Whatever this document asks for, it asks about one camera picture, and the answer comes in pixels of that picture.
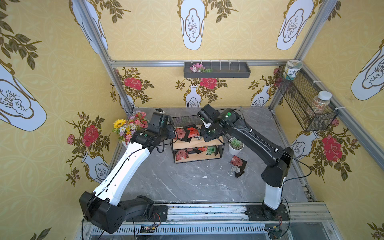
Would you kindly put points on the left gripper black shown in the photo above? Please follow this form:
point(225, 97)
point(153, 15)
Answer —
point(170, 132)

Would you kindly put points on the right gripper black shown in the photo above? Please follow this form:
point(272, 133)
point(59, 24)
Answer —
point(207, 130)

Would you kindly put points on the black red tea bag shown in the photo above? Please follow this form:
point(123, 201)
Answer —
point(193, 132)

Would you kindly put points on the black wire two-tier shelf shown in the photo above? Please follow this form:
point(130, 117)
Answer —
point(196, 148)

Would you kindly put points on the red earl grey tea bag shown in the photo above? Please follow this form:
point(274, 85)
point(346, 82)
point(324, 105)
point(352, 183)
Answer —
point(238, 162)

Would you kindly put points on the silver black tea bag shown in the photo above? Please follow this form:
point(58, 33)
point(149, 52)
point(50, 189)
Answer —
point(237, 172)

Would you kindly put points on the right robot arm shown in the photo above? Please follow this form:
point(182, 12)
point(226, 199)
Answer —
point(232, 122)

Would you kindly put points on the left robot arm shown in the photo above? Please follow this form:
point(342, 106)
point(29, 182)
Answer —
point(104, 207)

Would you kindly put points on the green tea bag lower shelf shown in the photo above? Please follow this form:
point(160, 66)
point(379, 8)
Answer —
point(212, 150)

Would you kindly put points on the red tea bag lower shelf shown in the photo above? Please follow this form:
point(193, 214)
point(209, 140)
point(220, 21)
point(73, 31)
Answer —
point(181, 156)

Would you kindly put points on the small succulent white pot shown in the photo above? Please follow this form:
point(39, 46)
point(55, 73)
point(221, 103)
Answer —
point(235, 146)

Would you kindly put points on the flower bouquet white fence planter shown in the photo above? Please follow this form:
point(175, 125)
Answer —
point(126, 128)

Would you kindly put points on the pink flowers in tray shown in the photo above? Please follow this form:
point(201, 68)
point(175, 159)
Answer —
point(199, 68)

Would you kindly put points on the green label jar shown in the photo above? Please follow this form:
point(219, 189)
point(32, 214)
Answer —
point(292, 68)

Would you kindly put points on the small circuit board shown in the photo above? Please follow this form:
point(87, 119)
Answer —
point(146, 229)

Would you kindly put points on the glass jar white lid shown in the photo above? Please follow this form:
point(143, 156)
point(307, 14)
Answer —
point(320, 102)

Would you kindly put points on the dark wall tray shelf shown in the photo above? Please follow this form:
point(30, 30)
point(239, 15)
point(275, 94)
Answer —
point(221, 69)

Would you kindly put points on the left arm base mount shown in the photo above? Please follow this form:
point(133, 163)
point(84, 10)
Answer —
point(160, 214)

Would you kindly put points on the aluminium rail front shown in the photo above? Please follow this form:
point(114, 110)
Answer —
point(188, 213)

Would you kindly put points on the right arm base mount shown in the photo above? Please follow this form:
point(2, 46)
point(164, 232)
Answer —
point(261, 212)

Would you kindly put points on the black wire wall basket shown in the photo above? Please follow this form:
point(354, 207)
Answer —
point(299, 94)

